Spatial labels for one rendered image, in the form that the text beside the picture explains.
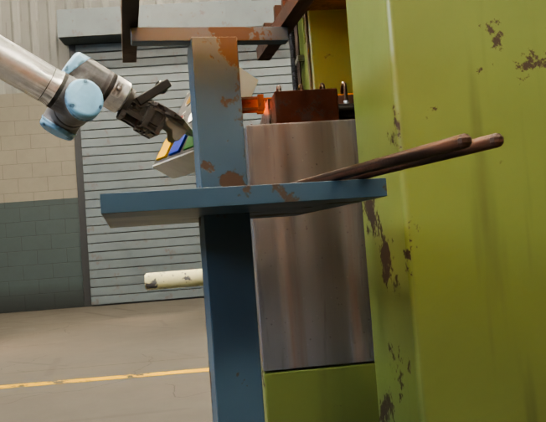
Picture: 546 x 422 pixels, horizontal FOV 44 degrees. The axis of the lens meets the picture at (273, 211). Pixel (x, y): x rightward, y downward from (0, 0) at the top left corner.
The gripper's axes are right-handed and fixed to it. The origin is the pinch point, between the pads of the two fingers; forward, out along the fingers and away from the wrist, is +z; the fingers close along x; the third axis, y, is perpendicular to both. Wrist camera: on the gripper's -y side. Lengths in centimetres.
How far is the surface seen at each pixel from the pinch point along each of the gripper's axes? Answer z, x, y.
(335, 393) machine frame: 24, 69, 56
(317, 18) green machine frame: 6.1, 36.8, -28.6
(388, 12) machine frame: -9, 96, 5
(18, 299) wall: 119, -798, 30
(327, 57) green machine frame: 12.2, 37.4, -20.9
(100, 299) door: 208, -741, -11
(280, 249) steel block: 5, 66, 36
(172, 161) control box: 2.3, -11.8, 6.5
